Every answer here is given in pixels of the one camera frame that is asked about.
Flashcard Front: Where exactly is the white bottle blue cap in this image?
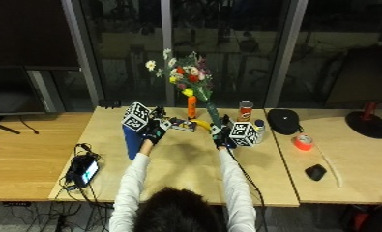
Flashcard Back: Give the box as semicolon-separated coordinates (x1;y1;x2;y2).
253;119;267;144

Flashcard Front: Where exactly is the white marker cube right glove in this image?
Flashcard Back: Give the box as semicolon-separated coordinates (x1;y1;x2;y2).
228;121;260;148

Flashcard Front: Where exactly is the person's left hand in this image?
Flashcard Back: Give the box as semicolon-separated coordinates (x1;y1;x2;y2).
140;107;173;146

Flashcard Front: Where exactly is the mixed flower bouquet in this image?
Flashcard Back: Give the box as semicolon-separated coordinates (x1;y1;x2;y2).
144;47;223;129

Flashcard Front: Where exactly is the black phone with lit screen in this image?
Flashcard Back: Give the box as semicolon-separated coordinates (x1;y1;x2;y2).
64;153;101;189

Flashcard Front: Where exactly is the white marker cube glove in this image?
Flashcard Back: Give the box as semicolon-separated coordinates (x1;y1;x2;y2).
228;121;260;148
121;101;152;133

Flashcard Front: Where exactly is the blue cone vase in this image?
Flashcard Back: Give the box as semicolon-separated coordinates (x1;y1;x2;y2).
121;125;145;161

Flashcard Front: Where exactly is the yellow banana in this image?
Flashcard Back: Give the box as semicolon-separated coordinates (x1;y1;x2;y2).
189;118;212;133

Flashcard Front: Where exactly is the colourful small box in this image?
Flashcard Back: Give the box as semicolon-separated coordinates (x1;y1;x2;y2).
169;117;199;133

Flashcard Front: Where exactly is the white marker cube left glove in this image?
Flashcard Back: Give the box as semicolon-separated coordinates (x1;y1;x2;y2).
121;101;152;133

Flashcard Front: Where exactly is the orange tape roll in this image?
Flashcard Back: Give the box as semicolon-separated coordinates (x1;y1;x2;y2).
292;133;316;152

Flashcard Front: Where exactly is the black computer mouse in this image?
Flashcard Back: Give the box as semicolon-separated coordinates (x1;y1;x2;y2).
304;163;328;182

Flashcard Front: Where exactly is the black monitor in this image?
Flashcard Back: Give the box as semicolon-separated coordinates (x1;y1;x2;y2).
0;66;47;135

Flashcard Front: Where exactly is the black zip case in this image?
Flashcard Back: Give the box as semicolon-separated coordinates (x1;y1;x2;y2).
265;108;304;136

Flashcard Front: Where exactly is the red and black bag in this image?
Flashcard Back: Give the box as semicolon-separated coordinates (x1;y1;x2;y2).
343;198;382;232

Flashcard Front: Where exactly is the bundle of black cables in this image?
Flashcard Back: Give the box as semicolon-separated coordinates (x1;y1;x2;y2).
2;142;115;232

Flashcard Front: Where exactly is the black glove cable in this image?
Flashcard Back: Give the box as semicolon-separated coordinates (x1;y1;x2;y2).
225;147;271;232

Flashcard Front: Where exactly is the orange bottle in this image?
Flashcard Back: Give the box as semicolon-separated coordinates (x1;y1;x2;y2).
187;95;199;120

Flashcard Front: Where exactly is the person's right hand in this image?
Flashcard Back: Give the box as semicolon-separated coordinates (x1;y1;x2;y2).
211;114;240;150

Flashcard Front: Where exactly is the white thin stick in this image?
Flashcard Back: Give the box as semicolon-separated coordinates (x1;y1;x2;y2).
313;144;344;189

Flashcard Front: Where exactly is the small black box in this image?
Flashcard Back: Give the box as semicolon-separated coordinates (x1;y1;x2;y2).
97;99;123;109

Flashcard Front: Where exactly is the black round lamp base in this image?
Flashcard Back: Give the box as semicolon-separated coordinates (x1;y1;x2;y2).
344;101;382;140

